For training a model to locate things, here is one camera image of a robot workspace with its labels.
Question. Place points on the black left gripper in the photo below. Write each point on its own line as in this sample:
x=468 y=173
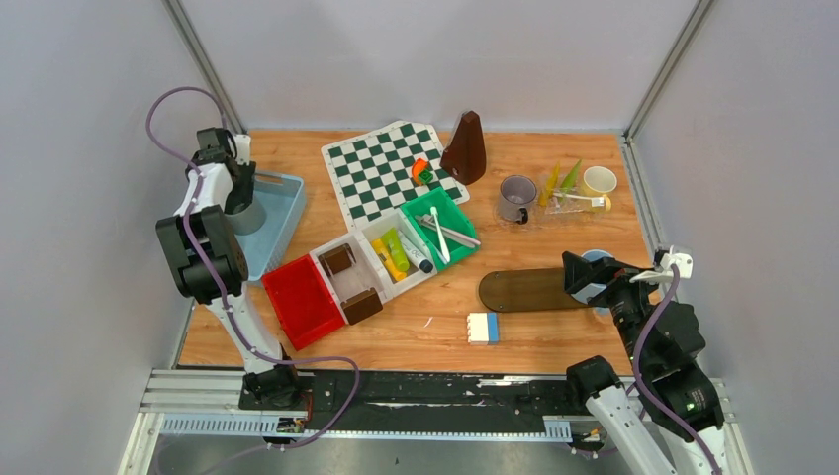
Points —
x=244 y=195

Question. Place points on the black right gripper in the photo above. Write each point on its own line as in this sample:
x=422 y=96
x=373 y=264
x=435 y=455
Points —
x=578 y=270

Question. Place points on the light blue mug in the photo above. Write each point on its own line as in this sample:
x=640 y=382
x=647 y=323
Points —
x=595 y=285

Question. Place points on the white toothbrush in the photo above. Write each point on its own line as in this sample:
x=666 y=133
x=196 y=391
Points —
x=443 y=245
x=597 y=203

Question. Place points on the yellow toothpaste tube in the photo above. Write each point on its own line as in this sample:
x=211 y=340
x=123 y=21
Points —
x=383 y=253
x=550 y=182

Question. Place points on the cream mug yellow handle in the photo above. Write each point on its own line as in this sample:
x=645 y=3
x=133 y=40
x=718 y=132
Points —
x=598 y=181

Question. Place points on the purple mug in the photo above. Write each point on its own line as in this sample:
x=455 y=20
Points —
x=518 y=189

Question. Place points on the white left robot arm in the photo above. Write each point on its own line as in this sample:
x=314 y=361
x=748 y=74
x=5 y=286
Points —
x=200 y=244

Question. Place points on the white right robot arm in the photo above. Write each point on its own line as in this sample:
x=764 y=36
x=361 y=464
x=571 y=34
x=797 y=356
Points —
x=662 y=341

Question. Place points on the dark wooden oval tray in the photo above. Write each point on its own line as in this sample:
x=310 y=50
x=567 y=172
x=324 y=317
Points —
x=528 y=290

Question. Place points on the grey toothbrush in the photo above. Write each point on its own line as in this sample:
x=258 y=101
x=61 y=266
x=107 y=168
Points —
x=471 y=242

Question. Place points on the white toothpaste tube black cap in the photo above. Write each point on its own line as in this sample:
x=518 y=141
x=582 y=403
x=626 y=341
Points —
x=414 y=255

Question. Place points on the grey mug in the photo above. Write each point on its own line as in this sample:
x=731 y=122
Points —
x=248 y=219

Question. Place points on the light blue perforated basket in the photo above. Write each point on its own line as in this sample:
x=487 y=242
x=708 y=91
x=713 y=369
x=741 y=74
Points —
x=283 y=198

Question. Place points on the white blue toy brick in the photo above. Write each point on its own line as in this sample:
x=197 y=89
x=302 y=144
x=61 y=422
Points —
x=482 y=328

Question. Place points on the green plastic bin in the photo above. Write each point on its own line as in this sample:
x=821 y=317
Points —
x=450 y=216

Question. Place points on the green white chessboard mat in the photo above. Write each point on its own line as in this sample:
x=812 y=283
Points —
x=371 y=173

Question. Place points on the brown wooden metronome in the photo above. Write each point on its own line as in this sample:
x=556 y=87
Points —
x=465 y=158

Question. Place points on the brown wooden block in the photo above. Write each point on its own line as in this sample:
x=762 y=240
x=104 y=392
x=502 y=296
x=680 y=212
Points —
x=362 y=306
x=337 y=259

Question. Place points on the white bin with toothpastes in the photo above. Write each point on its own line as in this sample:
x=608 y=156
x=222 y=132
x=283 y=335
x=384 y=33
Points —
x=375 y=229

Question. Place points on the white plastic bin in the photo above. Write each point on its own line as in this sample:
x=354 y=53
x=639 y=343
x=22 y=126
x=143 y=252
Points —
x=350 y=282

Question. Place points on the green toy block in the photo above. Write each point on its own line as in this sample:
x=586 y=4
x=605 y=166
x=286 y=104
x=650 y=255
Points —
x=425 y=177

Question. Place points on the red plastic bin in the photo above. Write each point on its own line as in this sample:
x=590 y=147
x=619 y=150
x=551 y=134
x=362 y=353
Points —
x=302 y=302

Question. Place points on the orange toy block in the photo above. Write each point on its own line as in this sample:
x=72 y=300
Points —
x=419 y=166

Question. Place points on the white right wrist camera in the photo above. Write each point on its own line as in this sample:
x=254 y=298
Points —
x=665 y=260

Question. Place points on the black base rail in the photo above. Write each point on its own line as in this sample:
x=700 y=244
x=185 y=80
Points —
x=413 y=402

